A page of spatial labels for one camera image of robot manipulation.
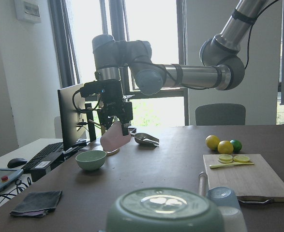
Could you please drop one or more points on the teach pendant tablet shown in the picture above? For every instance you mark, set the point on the teach pendant tablet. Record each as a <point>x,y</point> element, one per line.
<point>8,176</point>

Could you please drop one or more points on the metal scoop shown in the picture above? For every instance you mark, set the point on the metal scoop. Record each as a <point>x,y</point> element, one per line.
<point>144,138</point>

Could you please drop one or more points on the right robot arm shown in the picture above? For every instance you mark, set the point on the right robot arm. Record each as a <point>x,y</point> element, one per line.
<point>221,67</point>

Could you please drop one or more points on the grey folded cloth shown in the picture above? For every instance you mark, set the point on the grey folded cloth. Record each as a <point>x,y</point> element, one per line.
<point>37,201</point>

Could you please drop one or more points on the grey chair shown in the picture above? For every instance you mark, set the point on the grey chair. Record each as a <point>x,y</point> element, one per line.
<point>220,114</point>

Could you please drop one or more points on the white cup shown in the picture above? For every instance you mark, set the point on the white cup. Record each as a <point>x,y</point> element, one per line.
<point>233,219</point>

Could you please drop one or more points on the black monitor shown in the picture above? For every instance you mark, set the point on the black monitor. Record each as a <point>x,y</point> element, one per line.
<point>74,124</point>

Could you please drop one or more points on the green lime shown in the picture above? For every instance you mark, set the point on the green lime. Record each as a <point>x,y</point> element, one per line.
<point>237,145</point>

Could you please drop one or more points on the yellow plastic knife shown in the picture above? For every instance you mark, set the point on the yellow plastic knife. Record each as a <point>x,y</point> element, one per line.
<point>215,166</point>

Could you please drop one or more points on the light green plastic cup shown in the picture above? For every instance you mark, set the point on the light green plastic cup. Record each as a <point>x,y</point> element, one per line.
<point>163,210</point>

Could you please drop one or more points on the black keyboard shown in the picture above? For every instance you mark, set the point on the black keyboard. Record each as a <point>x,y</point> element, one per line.
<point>45,152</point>

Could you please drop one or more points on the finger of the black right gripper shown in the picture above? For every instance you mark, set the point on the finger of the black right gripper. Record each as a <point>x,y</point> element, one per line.
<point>105,123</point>
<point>124,127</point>

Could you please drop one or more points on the light green bowl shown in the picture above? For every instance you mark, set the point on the light green bowl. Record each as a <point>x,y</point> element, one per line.
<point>91,160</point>

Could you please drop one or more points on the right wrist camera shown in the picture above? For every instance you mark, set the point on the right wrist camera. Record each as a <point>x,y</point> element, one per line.
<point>90,88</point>

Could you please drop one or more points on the computer mouse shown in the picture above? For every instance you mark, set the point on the computer mouse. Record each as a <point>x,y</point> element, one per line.
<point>16,162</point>

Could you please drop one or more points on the light blue cup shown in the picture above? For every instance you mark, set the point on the light blue cup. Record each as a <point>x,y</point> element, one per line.
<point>223,196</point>

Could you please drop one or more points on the wooden cutting board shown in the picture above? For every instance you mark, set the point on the wooden cutting board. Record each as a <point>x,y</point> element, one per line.
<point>251,183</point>

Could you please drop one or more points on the whole yellow lemon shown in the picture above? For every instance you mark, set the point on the whole yellow lemon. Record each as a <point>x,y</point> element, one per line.
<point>212,142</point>
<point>225,147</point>

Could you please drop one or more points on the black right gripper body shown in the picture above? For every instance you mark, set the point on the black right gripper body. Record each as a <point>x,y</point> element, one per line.
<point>113,102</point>

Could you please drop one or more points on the pink plastic cup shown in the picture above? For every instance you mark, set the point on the pink plastic cup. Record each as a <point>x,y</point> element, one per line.
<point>113,139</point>

